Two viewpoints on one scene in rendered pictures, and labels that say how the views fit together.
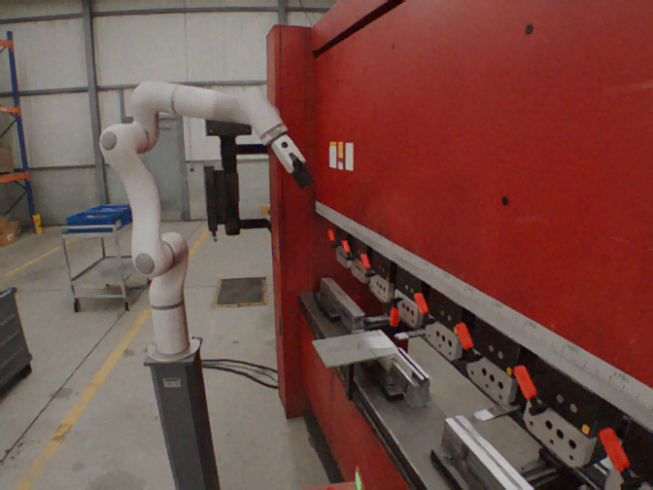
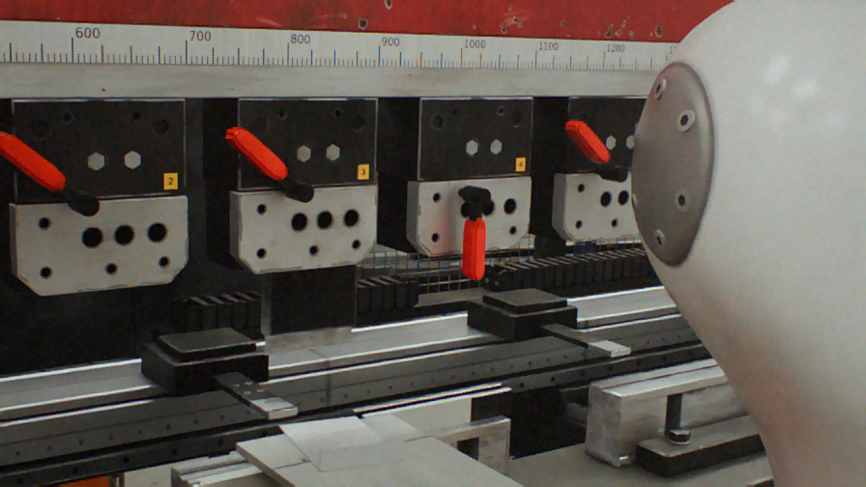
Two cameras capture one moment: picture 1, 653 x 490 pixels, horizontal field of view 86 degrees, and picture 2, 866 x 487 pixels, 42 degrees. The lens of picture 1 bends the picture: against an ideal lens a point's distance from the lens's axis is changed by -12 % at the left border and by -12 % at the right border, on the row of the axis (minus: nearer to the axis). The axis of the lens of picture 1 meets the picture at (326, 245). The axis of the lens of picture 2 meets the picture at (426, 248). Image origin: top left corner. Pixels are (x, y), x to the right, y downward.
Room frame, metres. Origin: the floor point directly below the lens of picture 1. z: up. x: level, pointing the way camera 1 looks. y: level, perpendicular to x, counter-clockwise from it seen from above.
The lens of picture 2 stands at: (1.53, 0.86, 1.40)
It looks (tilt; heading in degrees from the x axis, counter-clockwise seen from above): 11 degrees down; 253
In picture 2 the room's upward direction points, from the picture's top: 2 degrees clockwise
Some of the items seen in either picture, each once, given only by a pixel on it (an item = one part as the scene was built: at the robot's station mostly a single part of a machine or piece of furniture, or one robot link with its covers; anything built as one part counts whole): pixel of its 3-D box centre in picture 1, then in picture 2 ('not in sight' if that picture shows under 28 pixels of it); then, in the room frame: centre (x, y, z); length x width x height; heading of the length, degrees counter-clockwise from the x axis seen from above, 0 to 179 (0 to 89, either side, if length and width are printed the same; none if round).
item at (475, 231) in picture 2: (395, 311); (471, 232); (1.14, -0.22, 1.20); 0.04 x 0.02 x 0.10; 108
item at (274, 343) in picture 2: (391, 309); (309, 303); (1.31, -0.24, 1.13); 0.10 x 0.02 x 0.10; 18
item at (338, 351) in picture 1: (353, 348); (384, 474); (1.27, -0.10, 1.00); 0.26 x 0.18 x 0.01; 108
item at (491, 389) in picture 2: (410, 366); (434, 411); (1.16, -0.29, 0.99); 0.20 x 0.03 x 0.03; 18
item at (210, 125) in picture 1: (227, 174); not in sight; (2.36, 0.59, 1.53); 0.51 x 0.25 x 0.85; 18
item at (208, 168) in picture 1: (215, 192); not in sight; (2.29, 0.66, 1.42); 0.45 x 0.12 x 0.36; 18
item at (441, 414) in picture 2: (402, 362); (418, 418); (1.18, -0.27, 0.99); 0.14 x 0.01 x 0.03; 18
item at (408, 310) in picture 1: (417, 295); (453, 171); (1.14, -0.29, 1.26); 0.15 x 0.09 x 0.17; 18
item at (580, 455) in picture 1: (572, 407); not in sight; (0.57, -0.47, 1.26); 0.15 x 0.09 x 0.17; 18
